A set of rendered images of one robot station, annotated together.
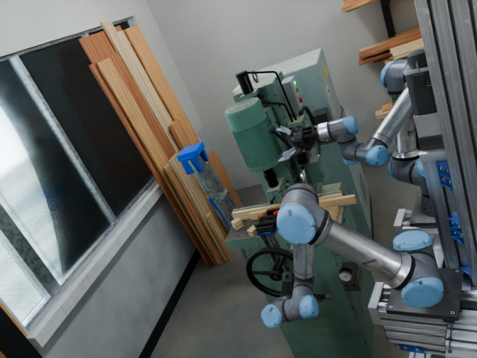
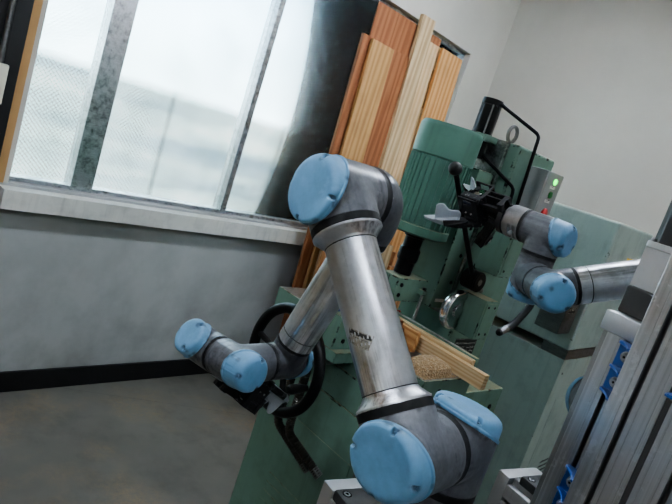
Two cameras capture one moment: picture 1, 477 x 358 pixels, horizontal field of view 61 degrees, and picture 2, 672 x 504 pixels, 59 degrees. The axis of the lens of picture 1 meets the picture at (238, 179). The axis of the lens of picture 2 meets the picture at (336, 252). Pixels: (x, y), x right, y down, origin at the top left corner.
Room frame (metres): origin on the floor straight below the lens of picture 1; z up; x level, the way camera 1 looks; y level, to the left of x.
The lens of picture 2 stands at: (0.12, -0.41, 1.37)
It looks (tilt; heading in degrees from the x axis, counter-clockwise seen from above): 10 degrees down; 16
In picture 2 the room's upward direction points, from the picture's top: 18 degrees clockwise
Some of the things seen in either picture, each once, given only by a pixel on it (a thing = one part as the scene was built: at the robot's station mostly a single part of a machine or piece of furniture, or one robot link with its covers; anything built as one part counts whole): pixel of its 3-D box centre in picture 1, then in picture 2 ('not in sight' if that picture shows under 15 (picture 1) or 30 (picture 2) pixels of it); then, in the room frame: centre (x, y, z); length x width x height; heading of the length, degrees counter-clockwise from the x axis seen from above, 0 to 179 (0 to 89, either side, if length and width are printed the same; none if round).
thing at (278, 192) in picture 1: (278, 190); (401, 288); (1.81, -0.16, 1.03); 0.14 x 0.07 x 0.09; 151
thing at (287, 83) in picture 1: (292, 94); (538, 196); (2.01, -0.42, 1.40); 0.10 x 0.06 x 0.16; 151
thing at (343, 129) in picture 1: (343, 128); (546, 235); (1.49, -0.47, 1.32); 0.11 x 0.08 x 0.09; 61
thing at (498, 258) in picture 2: (301, 133); (502, 249); (1.91, -0.38, 1.22); 0.09 x 0.08 x 0.15; 151
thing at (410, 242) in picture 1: (414, 253); (455, 439); (1.06, -0.43, 0.98); 0.13 x 0.12 x 0.14; 155
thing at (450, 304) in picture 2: (306, 176); (454, 309); (1.85, -0.32, 1.02); 0.12 x 0.03 x 0.12; 151
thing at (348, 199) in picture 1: (299, 207); (405, 334); (1.76, -0.22, 0.92); 0.55 x 0.02 x 0.04; 61
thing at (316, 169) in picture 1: (313, 170); (474, 314); (1.88, -0.37, 1.02); 0.09 x 0.07 x 0.12; 61
